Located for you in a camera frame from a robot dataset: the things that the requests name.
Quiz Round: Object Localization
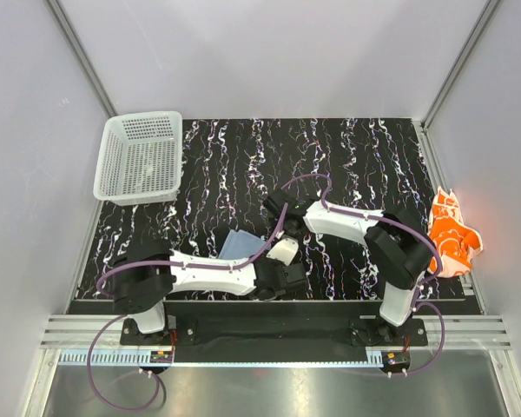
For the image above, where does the aluminium rail frame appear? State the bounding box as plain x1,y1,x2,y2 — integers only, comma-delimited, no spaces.
40,315,511,368

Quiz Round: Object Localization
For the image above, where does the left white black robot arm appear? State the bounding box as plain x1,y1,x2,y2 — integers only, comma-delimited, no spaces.
106,232,308,344

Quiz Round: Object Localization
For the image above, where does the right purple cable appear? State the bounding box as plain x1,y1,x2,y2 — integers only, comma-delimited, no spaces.
281,173,446,377

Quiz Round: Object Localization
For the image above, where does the blue white bear towel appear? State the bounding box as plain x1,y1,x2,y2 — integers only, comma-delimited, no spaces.
218,230,265,260

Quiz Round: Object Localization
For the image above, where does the white perforated plastic basket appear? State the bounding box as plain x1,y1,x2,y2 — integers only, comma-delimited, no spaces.
93,111,183,206

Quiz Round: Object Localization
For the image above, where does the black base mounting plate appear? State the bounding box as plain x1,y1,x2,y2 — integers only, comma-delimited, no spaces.
120,301,428,366

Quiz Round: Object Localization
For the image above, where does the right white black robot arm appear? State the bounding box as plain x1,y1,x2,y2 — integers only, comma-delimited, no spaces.
263,189,438,345

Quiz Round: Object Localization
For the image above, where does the orange white towel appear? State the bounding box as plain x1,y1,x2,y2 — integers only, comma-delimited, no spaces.
427,187,484,278

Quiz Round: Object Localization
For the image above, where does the purple cable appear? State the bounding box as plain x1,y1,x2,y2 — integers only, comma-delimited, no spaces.
281,173,446,377
88,202,290,412

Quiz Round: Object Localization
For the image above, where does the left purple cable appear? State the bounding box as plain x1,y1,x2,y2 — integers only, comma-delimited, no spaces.
88,202,290,412

